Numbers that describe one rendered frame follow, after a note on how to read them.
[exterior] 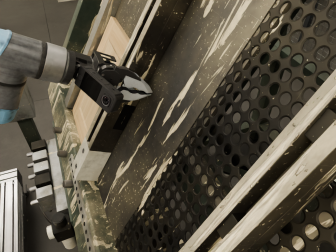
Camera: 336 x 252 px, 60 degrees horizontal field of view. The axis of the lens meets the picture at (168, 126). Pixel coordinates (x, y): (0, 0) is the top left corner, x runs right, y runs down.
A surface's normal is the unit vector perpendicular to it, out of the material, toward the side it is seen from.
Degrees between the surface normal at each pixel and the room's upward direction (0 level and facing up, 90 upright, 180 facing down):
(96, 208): 30
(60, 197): 0
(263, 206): 59
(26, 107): 90
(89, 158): 90
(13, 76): 99
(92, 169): 90
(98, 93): 65
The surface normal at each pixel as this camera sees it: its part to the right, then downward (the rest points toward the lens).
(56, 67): 0.50, 0.36
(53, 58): 0.59, -0.07
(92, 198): 0.47, -0.76
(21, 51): 0.56, 0.14
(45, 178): 0.00, -0.73
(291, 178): -0.79, -0.14
